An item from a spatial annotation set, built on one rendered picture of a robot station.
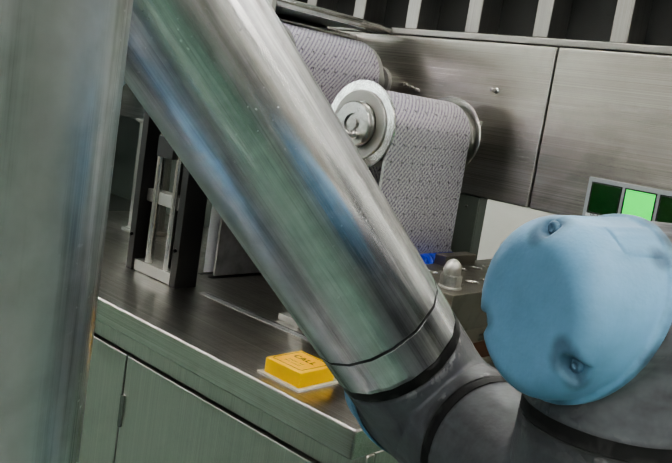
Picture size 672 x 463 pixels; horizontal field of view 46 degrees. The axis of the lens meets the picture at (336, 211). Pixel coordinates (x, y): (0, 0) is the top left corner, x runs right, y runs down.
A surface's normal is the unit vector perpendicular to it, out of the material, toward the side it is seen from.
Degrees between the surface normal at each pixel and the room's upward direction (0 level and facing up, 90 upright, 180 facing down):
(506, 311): 90
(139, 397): 90
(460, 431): 57
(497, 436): 47
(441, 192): 90
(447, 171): 90
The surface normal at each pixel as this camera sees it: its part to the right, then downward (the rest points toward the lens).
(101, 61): 0.96, 0.18
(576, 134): -0.67, 0.00
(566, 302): -0.90, -0.08
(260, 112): 0.35, 0.24
